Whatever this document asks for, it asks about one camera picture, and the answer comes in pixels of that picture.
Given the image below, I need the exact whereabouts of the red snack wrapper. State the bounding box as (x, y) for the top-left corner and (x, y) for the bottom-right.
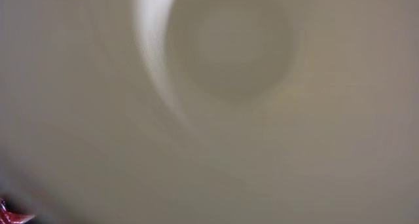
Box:
(1, 198), (35, 224)

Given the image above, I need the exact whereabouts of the cream plastic cup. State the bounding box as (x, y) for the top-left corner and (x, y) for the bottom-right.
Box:
(1, 0), (418, 223)

